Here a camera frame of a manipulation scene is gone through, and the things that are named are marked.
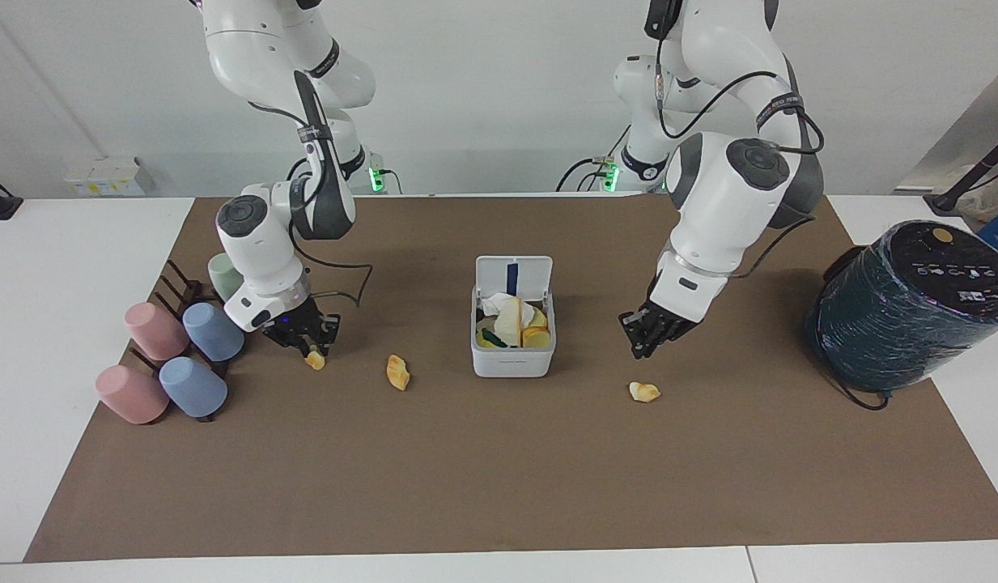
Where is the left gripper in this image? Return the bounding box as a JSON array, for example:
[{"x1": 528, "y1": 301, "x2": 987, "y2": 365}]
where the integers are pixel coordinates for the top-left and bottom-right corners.
[{"x1": 618, "y1": 277, "x2": 699, "y2": 360}]

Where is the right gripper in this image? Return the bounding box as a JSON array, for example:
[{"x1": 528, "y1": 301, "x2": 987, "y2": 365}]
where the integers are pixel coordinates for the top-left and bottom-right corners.
[{"x1": 263, "y1": 297, "x2": 342, "y2": 358}]

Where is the white open storage box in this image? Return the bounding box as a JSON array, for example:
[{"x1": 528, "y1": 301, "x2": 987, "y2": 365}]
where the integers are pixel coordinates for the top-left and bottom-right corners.
[{"x1": 470, "y1": 255, "x2": 558, "y2": 379}]

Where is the blue plastic cup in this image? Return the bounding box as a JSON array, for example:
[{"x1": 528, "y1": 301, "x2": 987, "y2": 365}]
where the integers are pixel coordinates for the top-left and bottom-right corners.
[
  {"x1": 181, "y1": 301, "x2": 247, "y2": 363},
  {"x1": 158, "y1": 356, "x2": 229, "y2": 419}
]

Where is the pale green plastic cup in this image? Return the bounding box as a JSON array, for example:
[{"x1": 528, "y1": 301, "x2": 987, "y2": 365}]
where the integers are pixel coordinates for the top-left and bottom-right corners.
[{"x1": 207, "y1": 253, "x2": 245, "y2": 303}]

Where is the pale yellow peel piece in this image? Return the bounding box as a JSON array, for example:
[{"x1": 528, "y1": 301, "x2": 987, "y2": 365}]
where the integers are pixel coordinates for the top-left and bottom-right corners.
[{"x1": 497, "y1": 297, "x2": 523, "y2": 347}]

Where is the dark brown cup rack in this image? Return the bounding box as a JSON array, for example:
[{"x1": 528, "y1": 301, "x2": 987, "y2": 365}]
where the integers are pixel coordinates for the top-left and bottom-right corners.
[{"x1": 128, "y1": 258, "x2": 234, "y2": 424}]

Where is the crumpled white tissue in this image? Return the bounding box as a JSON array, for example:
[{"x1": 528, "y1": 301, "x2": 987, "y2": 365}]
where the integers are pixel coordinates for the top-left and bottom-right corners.
[{"x1": 480, "y1": 292, "x2": 537, "y2": 319}]

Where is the pink plastic cup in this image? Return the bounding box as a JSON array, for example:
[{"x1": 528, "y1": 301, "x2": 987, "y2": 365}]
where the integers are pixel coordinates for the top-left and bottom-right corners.
[
  {"x1": 94, "y1": 364, "x2": 171, "y2": 426},
  {"x1": 124, "y1": 302, "x2": 191, "y2": 362}
]

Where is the black wrapped round appliance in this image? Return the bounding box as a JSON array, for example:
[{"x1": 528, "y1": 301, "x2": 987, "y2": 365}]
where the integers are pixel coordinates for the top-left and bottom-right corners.
[{"x1": 804, "y1": 219, "x2": 998, "y2": 396}]

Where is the white cardboard box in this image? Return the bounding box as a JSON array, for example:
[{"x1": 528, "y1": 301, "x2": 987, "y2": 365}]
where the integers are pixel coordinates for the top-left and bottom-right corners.
[{"x1": 64, "y1": 156, "x2": 157, "y2": 198}]

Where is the black cable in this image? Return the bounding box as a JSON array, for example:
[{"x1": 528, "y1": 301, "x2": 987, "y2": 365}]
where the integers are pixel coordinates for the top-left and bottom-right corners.
[
  {"x1": 554, "y1": 123, "x2": 634, "y2": 194},
  {"x1": 821, "y1": 243, "x2": 894, "y2": 412},
  {"x1": 288, "y1": 239, "x2": 375, "y2": 310},
  {"x1": 654, "y1": 36, "x2": 826, "y2": 156}
]

